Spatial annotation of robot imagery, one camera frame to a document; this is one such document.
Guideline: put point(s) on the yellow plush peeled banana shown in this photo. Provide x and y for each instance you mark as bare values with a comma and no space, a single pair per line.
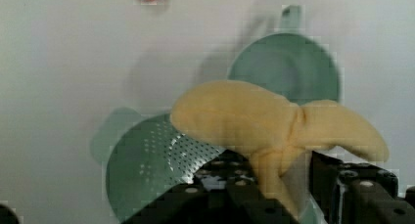
272,132

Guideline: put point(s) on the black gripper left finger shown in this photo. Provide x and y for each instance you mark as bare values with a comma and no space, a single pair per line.
224,191

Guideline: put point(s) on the green mug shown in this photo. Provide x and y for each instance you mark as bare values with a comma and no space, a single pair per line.
289,63

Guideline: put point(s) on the black round container upper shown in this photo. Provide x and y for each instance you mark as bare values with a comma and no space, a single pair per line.
7,216

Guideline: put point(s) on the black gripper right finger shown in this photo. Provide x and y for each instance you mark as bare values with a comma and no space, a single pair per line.
358,193

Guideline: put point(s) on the green perforated colander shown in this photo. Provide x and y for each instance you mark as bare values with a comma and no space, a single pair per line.
143,157

